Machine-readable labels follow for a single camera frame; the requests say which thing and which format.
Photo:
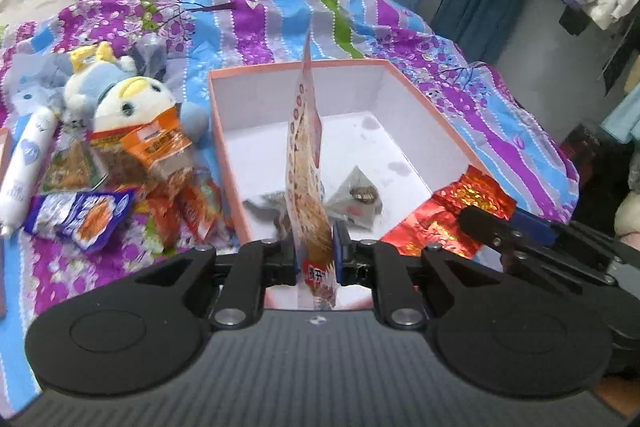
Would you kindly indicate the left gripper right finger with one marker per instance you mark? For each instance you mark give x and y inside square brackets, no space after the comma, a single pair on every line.
[378,266]

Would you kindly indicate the colourful striped floral bedspread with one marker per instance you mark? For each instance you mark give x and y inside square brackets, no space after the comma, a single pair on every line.
[202,35]

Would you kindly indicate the white blue plush toy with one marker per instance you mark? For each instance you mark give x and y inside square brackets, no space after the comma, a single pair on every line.
[106,93]

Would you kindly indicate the dark red snack packet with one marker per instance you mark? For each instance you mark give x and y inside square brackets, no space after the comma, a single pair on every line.
[195,202]

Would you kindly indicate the blue purple snack bag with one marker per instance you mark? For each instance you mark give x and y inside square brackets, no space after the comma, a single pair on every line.
[85,219]

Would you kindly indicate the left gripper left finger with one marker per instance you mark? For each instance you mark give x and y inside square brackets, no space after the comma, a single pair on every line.
[243,278]

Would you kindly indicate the tall pink snack bag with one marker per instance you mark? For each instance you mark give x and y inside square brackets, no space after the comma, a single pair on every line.
[310,225]

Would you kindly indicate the green white snack bag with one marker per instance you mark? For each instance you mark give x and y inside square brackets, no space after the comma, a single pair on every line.
[75,168]

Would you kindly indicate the red foil snack packet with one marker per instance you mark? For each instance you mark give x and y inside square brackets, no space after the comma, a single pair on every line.
[436,220]

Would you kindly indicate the clear blue plastic bag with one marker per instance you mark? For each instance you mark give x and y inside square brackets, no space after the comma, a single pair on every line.
[37,80]

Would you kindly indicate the white spray bottle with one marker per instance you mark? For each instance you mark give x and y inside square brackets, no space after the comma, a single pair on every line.
[21,177]

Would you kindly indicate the blue curtain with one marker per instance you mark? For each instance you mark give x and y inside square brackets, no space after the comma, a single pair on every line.
[479,27]

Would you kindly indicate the grey silver snack packet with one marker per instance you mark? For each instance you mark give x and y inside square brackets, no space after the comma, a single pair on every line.
[356,201]

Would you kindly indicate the pink cardboard box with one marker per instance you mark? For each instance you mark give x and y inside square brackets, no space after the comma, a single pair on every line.
[373,118]

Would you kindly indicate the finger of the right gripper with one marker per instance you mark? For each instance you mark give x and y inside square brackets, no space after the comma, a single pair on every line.
[488,229]
[537,229]

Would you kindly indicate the orange snack packet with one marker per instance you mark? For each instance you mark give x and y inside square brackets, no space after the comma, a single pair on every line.
[164,151]

